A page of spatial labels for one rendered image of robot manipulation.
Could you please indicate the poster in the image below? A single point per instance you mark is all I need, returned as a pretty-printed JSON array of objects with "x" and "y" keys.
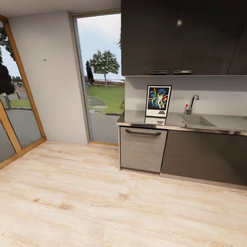
[{"x": 157, "y": 100}]

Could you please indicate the dishwasher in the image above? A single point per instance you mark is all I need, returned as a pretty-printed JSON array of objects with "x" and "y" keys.
[{"x": 142, "y": 148}]

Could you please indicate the drop in sink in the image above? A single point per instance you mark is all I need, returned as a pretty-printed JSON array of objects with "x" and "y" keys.
[{"x": 212, "y": 121}]

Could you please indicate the fixed window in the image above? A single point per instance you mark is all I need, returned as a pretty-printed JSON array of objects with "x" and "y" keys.
[{"x": 98, "y": 44}]

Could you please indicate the door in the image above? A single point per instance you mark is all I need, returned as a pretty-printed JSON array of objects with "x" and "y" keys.
[{"x": 21, "y": 129}]

